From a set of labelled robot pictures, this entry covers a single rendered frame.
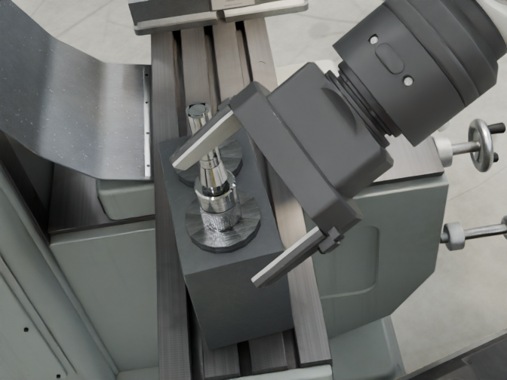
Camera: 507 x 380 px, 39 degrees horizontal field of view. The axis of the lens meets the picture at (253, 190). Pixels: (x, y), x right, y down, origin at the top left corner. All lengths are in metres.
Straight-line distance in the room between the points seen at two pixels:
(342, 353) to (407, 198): 0.56
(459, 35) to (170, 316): 0.67
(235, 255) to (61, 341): 0.87
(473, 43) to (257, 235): 0.45
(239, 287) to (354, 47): 0.46
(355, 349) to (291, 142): 1.40
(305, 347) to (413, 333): 1.15
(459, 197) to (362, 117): 1.94
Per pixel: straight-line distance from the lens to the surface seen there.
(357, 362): 1.82
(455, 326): 2.12
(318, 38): 2.95
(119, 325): 1.69
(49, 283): 1.48
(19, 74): 1.31
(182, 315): 1.00
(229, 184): 0.78
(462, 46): 0.45
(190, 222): 0.84
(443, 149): 1.54
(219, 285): 0.84
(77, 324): 1.62
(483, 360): 1.41
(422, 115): 0.45
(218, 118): 0.50
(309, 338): 0.96
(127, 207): 1.35
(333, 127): 0.46
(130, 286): 1.55
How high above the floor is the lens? 1.84
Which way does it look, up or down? 50 degrees down
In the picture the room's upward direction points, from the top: 10 degrees counter-clockwise
